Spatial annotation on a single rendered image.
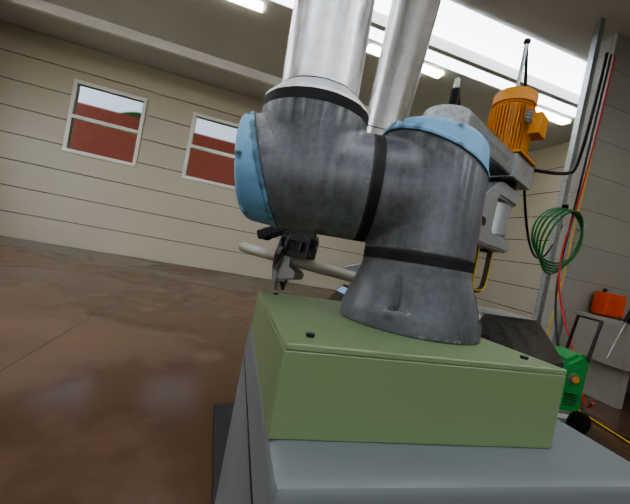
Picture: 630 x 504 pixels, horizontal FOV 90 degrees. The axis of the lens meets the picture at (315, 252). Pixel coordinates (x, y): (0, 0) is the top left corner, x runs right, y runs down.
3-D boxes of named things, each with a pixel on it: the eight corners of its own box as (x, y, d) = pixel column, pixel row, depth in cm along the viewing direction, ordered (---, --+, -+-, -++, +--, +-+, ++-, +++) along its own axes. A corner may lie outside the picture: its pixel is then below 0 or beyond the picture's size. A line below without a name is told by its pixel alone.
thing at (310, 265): (317, 269, 139) (318, 263, 139) (413, 297, 101) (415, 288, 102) (213, 242, 107) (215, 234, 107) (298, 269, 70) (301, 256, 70)
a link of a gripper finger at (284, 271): (286, 293, 76) (298, 257, 77) (265, 286, 78) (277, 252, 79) (290, 295, 78) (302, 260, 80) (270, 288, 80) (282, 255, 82)
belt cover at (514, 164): (485, 195, 208) (490, 171, 208) (529, 196, 189) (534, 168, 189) (404, 144, 146) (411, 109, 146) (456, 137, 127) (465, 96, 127)
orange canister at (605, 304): (582, 313, 365) (588, 285, 364) (613, 318, 377) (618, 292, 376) (603, 318, 343) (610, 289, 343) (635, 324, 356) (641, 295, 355)
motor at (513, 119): (486, 169, 207) (499, 110, 206) (542, 166, 183) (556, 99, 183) (468, 155, 189) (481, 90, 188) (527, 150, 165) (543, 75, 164)
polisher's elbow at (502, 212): (462, 232, 193) (468, 200, 192) (482, 237, 201) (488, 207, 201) (490, 233, 176) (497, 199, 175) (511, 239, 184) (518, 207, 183)
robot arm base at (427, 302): (516, 351, 38) (528, 270, 38) (375, 336, 33) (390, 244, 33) (423, 316, 56) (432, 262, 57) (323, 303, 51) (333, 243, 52)
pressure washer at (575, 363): (551, 412, 268) (573, 312, 266) (589, 437, 233) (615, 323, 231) (513, 405, 266) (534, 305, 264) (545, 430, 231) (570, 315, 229)
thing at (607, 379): (549, 381, 359) (565, 307, 357) (629, 389, 391) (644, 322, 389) (612, 411, 299) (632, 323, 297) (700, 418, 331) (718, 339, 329)
